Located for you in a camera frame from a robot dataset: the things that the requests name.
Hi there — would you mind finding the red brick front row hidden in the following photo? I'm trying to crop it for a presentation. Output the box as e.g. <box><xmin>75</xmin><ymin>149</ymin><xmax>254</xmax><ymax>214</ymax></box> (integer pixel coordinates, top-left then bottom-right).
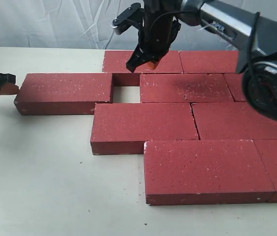
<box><xmin>143</xmin><ymin>140</ymin><xmax>275</xmax><ymax>206</ymax></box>

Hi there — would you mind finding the red brick third row right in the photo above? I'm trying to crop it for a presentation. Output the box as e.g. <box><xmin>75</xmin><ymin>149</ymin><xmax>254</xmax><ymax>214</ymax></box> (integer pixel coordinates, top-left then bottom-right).
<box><xmin>192</xmin><ymin>102</ymin><xmax>277</xmax><ymax>140</ymax></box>

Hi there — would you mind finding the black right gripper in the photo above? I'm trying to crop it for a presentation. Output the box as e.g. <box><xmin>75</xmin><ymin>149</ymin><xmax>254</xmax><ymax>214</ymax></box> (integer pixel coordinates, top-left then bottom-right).
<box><xmin>126</xmin><ymin>0</ymin><xmax>181</xmax><ymax>73</ymax></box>

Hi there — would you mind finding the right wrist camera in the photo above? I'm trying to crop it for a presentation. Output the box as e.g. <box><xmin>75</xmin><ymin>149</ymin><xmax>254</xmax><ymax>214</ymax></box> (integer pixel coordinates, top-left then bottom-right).
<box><xmin>111</xmin><ymin>2</ymin><xmax>144</xmax><ymax>35</ymax></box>

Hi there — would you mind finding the red brick with white specks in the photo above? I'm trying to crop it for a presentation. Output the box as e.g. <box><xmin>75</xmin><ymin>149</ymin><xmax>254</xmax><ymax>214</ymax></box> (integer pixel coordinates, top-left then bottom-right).
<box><xmin>140</xmin><ymin>74</ymin><xmax>234</xmax><ymax>103</ymax></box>

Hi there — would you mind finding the pale blue backdrop cloth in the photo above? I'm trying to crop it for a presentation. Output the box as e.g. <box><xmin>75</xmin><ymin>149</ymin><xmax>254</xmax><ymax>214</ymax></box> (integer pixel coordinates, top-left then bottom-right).
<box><xmin>0</xmin><ymin>0</ymin><xmax>277</xmax><ymax>51</ymax></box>

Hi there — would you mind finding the large red brick front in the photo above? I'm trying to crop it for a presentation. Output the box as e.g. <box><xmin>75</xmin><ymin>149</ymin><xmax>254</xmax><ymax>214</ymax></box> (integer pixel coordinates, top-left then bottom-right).
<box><xmin>90</xmin><ymin>103</ymin><xmax>199</xmax><ymax>155</ymax></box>

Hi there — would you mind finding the red brick back row left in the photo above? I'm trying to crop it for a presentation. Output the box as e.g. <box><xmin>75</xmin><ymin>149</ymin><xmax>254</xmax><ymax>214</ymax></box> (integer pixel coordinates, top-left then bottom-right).
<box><xmin>102</xmin><ymin>50</ymin><xmax>184</xmax><ymax>87</ymax></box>

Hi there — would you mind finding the red brick second row right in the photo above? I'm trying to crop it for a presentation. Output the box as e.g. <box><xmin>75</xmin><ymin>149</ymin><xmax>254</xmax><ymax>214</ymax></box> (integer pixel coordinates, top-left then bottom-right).
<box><xmin>224</xmin><ymin>73</ymin><xmax>247</xmax><ymax>102</ymax></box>

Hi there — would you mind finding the red brick back row right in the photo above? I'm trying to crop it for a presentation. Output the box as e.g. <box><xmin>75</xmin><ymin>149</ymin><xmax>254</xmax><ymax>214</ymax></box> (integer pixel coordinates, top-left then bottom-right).
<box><xmin>179</xmin><ymin>51</ymin><xmax>239</xmax><ymax>74</ymax></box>

